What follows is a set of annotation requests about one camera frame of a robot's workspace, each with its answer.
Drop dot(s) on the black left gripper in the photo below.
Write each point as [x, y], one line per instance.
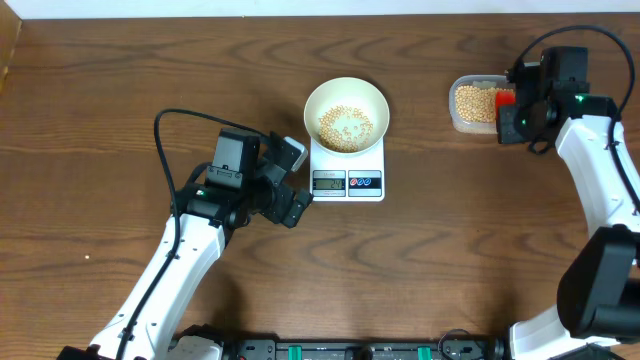
[282, 195]

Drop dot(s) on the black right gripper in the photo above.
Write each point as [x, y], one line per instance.
[506, 132]

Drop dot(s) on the red measuring scoop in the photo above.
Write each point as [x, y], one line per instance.
[504, 97]

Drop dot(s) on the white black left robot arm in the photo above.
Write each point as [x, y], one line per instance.
[191, 243]

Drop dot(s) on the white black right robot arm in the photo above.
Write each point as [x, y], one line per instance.
[597, 301]

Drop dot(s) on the white digital kitchen scale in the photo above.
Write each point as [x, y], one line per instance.
[347, 177]

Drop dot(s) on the yellow soybeans in bowl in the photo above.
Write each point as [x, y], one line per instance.
[345, 129]

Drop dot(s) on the white round bowl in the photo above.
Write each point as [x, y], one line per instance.
[348, 91]

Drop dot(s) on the clear plastic bean container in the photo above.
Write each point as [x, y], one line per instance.
[480, 81]

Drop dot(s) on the yellow soybeans in container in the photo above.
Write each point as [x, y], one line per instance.
[475, 104]

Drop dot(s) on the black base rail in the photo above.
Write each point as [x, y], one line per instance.
[207, 342]

